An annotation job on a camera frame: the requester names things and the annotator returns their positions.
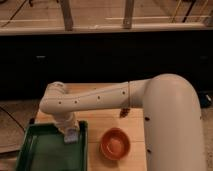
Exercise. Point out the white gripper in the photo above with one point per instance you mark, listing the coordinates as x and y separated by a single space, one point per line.
64 124

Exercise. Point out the wooden post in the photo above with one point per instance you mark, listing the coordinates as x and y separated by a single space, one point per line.
67 16
128 14

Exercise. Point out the orange bowl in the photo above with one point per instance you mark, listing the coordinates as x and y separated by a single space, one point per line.
115 144

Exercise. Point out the green plastic tray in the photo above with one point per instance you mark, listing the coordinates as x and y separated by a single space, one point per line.
44 149

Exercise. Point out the left wooden post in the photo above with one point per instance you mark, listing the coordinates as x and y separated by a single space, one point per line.
67 16

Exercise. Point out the blue-grey sponge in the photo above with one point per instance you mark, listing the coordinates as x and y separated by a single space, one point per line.
71 136

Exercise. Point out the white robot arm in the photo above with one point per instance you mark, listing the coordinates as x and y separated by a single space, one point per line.
173 125

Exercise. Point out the right wooden post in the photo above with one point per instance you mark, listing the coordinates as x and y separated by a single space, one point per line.
128 14

